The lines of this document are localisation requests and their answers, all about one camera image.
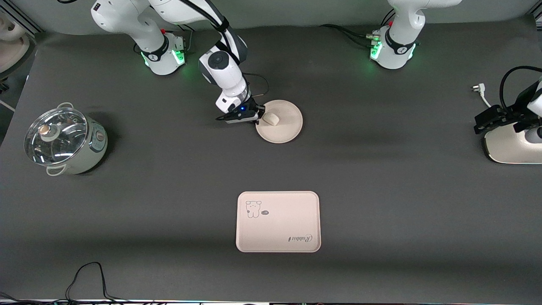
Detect round beige plate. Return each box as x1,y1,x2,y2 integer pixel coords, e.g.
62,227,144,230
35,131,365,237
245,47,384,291
255,100,304,144

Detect beige rectangular tray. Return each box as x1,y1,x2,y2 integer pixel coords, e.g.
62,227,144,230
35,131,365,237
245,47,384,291
235,191,322,253

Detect cream white toaster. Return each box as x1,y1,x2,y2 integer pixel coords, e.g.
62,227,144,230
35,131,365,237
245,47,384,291
483,119,542,164

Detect pale green electric pot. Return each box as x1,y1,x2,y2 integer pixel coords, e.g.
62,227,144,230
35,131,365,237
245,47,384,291
44,102,109,176

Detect dark grey table mat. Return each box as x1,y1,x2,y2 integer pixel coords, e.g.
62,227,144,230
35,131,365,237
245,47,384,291
0,18,542,303

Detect glass pot lid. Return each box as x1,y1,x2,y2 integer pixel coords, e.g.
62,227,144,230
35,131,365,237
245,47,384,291
24,107,88,166

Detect beige round appliance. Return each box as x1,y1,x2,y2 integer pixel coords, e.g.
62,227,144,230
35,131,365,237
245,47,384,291
0,11,31,76

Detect white toaster power cable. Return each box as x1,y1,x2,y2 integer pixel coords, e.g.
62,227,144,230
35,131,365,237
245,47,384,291
470,83,492,109

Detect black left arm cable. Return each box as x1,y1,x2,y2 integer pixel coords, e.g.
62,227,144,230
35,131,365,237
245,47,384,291
499,65,542,112

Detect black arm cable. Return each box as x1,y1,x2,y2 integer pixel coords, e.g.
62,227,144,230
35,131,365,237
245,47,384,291
499,65,542,112
182,0,270,99

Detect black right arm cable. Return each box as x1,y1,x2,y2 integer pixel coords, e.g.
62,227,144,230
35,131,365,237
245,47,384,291
182,0,270,99

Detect black right base cables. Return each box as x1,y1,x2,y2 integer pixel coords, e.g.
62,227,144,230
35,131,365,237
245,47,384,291
169,24,199,54

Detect black base cables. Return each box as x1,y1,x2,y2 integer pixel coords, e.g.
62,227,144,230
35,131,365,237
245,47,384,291
319,9,397,48
169,24,199,54

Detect black left base cables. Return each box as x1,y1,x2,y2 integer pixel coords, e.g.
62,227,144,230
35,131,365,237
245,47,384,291
319,9,397,48

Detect thin black looped cable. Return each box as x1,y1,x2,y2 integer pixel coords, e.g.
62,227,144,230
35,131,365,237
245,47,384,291
65,262,130,303

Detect grey aluminium frame rail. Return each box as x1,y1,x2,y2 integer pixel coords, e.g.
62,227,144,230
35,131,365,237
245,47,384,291
0,0,44,35

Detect black cable at table edge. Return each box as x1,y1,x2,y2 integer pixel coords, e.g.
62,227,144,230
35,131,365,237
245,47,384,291
0,291,31,304

